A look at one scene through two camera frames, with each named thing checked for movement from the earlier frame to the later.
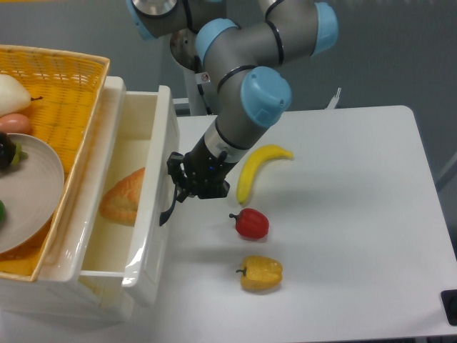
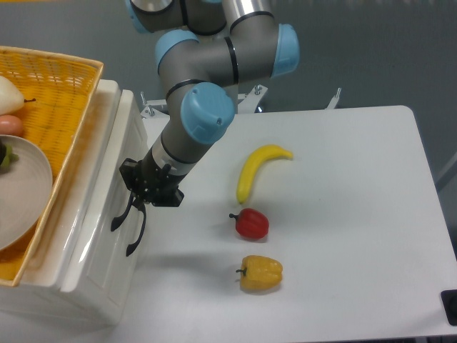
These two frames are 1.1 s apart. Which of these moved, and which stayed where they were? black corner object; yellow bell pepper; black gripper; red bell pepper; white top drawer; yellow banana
Moved: black gripper; white top drawer
Stayed: yellow banana; yellow bell pepper; black corner object; red bell pepper
